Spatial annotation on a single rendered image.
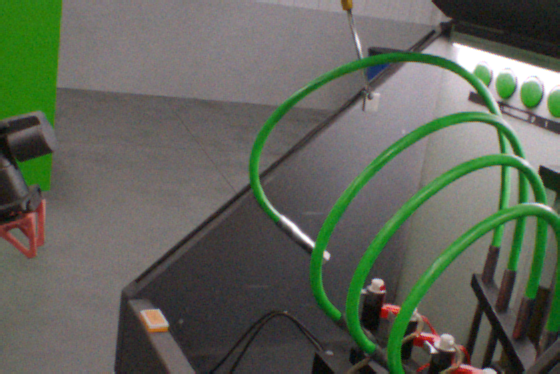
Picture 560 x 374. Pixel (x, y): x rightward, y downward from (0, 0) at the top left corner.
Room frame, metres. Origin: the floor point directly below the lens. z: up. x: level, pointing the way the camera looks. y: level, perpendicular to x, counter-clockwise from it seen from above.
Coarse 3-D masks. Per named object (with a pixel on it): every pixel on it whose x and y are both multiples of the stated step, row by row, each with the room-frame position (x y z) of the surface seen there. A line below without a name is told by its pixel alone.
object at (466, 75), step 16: (352, 64) 1.06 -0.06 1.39; (368, 64) 1.06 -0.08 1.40; (432, 64) 1.08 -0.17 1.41; (448, 64) 1.08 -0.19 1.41; (320, 80) 1.06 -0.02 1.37; (464, 80) 1.08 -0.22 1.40; (304, 96) 1.06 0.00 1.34; (496, 112) 1.08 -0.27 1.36; (272, 128) 1.06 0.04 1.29; (256, 144) 1.05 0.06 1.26; (256, 160) 1.05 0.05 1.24; (256, 176) 1.05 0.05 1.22; (256, 192) 1.05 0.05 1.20; (272, 208) 1.06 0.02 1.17; (496, 240) 1.09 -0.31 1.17
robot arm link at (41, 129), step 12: (0, 120) 1.20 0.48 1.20; (12, 120) 1.17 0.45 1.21; (24, 120) 1.17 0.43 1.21; (36, 120) 1.17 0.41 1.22; (12, 132) 1.17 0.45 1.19; (24, 132) 1.17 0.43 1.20; (36, 132) 1.16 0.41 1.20; (48, 132) 1.19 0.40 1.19; (12, 144) 1.16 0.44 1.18; (24, 144) 1.16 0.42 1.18; (36, 144) 1.16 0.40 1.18; (48, 144) 1.17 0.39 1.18; (24, 156) 1.16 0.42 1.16; (36, 156) 1.17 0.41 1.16
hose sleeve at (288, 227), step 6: (282, 216) 1.06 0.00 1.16; (276, 222) 1.06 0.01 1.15; (282, 222) 1.05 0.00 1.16; (288, 222) 1.06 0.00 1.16; (282, 228) 1.05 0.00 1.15; (288, 228) 1.06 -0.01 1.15; (294, 228) 1.06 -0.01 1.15; (288, 234) 1.06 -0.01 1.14; (294, 234) 1.06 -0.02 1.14; (300, 234) 1.06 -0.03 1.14; (294, 240) 1.06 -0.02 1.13; (300, 240) 1.06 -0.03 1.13; (306, 240) 1.06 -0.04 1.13; (300, 246) 1.06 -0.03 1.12; (306, 246) 1.06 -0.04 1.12; (312, 246) 1.06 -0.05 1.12
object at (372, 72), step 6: (372, 48) 7.29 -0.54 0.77; (378, 48) 7.37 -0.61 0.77; (384, 48) 7.46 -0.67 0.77; (372, 54) 7.15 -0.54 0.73; (378, 54) 7.08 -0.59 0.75; (372, 66) 7.14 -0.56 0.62; (378, 66) 7.08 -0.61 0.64; (384, 66) 7.04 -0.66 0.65; (366, 72) 7.26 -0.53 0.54; (372, 72) 7.13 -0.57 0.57; (378, 72) 7.08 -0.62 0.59; (372, 78) 7.13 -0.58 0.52
